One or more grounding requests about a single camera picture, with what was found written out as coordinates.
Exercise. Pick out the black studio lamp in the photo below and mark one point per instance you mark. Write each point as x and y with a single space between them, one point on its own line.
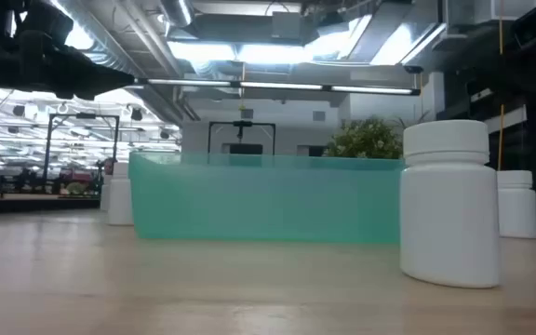
19 110
136 114

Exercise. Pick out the black screen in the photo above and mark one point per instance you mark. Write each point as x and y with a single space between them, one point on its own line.
245 149

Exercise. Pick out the small-leaved green bush plant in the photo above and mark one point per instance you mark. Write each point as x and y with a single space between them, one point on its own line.
365 139

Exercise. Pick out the black gantry frame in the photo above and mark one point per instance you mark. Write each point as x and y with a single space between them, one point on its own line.
242 123
84 115

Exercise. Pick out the person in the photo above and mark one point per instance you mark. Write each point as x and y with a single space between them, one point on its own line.
108 166

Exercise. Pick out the dark background table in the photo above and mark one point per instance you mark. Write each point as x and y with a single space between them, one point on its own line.
40 205

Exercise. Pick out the green translucent plastic basket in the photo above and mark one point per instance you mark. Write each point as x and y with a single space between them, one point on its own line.
268 200

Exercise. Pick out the grey ceiling box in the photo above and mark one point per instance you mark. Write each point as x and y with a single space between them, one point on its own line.
286 25

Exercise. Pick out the grey wall vent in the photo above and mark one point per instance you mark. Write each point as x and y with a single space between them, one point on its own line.
319 116
247 114

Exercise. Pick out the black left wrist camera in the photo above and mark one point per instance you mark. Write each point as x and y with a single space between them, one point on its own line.
47 23

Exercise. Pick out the round silver duct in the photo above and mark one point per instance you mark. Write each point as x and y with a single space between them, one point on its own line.
175 11

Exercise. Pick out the long LED light bar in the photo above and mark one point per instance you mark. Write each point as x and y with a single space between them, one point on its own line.
277 85

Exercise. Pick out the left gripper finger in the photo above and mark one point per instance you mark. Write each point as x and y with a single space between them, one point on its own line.
86 88
91 67

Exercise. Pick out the corrugated silver ventilation duct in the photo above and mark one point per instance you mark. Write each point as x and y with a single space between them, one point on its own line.
110 56

